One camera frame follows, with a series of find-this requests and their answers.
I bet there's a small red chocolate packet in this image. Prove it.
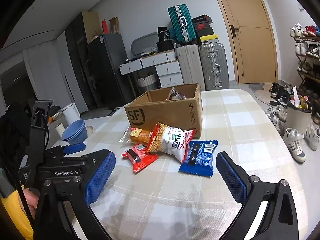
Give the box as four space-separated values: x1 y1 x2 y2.
121 144 158 173

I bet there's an orange cracker packet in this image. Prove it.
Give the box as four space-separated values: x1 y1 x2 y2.
119 126 152 146

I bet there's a blue oreo cookie packet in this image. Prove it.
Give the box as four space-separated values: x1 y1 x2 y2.
179 140 218 177

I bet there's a white red noodle snack bag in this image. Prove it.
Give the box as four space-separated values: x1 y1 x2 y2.
146 122 195 163

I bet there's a yellow sleeve forearm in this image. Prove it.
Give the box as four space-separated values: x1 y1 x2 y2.
1 190 34 240

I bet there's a left hand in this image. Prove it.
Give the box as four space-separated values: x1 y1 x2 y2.
23 189 39 218

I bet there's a stack of blue bowls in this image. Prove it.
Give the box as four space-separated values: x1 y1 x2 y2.
62 119 88 145

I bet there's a white kettle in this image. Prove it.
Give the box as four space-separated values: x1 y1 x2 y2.
61 102 81 125

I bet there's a white sneaker on floor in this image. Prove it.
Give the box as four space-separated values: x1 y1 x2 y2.
283 128 306 164

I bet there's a black refrigerator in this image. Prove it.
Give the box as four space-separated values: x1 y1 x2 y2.
88 34 134 109

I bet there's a white trash bin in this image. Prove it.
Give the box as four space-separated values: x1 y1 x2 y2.
285 102 312 134

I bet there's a brown cardboard SF box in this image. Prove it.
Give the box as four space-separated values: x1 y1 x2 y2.
124 83 203 138

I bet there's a door mat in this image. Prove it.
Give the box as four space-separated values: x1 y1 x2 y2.
249 83 273 106

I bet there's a woven laundry basket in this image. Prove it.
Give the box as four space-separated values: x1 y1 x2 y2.
136 72 158 94

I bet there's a purple snack bag in box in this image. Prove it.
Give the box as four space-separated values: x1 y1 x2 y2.
167 87 187 101

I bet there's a white drawer desk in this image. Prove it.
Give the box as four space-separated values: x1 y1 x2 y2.
119 50 184 88

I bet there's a silver suitcase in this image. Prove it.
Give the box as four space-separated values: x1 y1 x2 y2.
199 43 229 90

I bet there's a beige suitcase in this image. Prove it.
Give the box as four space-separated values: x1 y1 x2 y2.
176 44 206 91

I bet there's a stack of shoe boxes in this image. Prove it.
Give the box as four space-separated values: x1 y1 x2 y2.
192 15 219 46

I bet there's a wooden door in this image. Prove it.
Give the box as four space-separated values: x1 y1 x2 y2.
217 0 278 84

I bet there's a wooden shoe rack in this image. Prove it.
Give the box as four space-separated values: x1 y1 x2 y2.
292 36 319 119

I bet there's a teal suitcase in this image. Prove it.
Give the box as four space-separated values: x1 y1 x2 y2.
168 4 196 43

